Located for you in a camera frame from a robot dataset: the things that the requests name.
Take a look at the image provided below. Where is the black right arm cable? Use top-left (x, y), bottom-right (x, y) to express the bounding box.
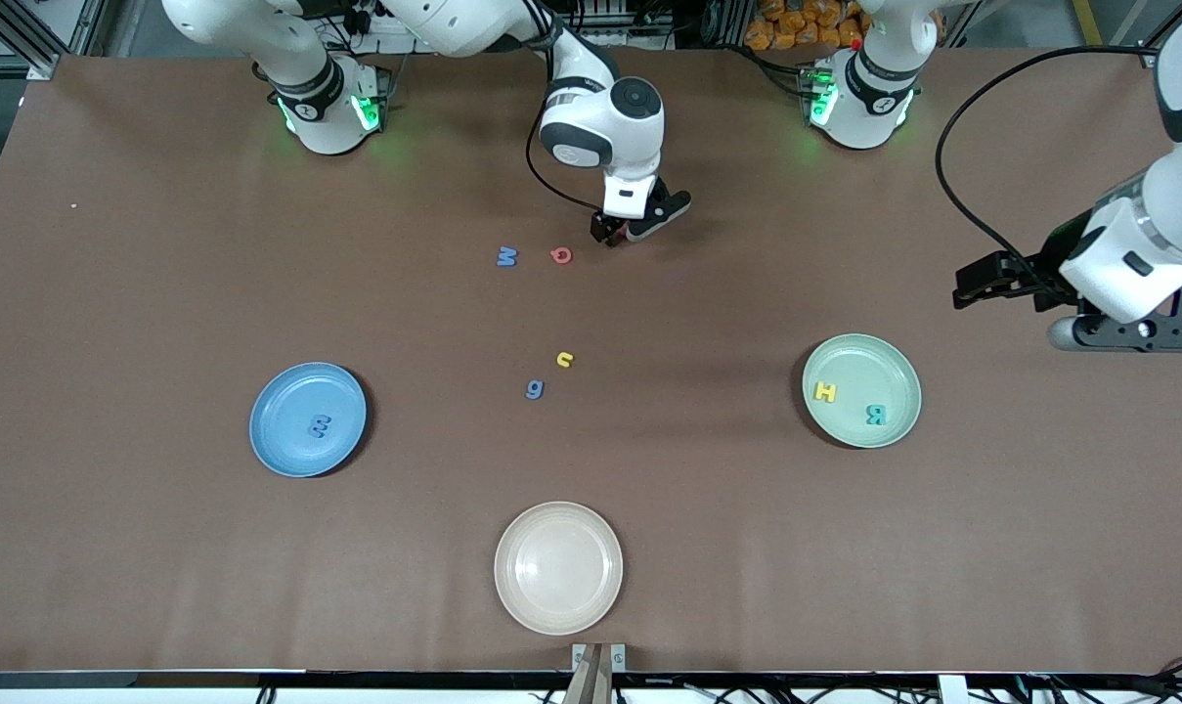
top-left (525, 115), bottom-right (607, 212)

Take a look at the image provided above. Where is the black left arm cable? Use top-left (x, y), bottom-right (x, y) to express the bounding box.
top-left (935, 44), bottom-right (1160, 286)

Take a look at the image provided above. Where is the metal bracket with wooden strip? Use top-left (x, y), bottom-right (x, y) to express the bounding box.
top-left (563, 641), bottom-right (629, 704)

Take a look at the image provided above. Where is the green plate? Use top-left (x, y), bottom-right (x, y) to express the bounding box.
top-left (801, 333), bottom-right (923, 450)

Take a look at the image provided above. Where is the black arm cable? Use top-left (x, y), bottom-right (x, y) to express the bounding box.
top-left (935, 44), bottom-right (1160, 286)
top-left (525, 115), bottom-right (607, 212)

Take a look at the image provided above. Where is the aluminium frame profile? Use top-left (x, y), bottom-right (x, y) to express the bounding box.
top-left (0, 0), bottom-right (64, 81)

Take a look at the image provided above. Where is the orange packets pile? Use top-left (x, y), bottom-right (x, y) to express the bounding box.
top-left (744, 0), bottom-right (870, 52)

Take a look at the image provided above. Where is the blue plate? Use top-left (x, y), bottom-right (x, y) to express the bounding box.
top-left (248, 362), bottom-right (369, 479)

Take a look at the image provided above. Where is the beige plate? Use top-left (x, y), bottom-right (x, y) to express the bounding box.
top-left (494, 502), bottom-right (624, 637)

